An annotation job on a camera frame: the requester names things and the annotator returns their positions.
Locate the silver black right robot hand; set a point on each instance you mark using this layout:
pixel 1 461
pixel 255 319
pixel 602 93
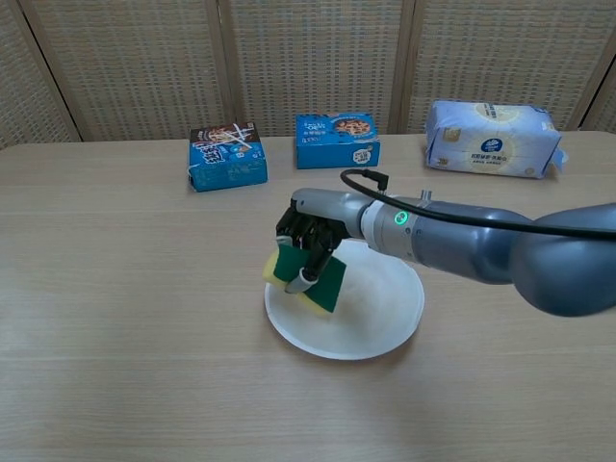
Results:
pixel 327 212

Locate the green yellow sponge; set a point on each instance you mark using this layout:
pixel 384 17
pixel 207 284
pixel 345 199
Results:
pixel 329 284

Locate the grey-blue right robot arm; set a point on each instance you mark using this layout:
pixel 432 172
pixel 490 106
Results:
pixel 481 245

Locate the white round plate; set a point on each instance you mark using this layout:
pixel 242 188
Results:
pixel 380 308

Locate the blue chocolate chip cookie box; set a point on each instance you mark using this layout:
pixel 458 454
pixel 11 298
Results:
pixel 337 144

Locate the blue chocolate stick snack box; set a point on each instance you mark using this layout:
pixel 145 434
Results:
pixel 228 161

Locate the woven wooden folding screen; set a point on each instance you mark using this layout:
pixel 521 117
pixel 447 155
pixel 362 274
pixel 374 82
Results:
pixel 308 62

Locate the pale blue tissue pack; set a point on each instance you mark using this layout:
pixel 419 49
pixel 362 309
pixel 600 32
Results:
pixel 491 139

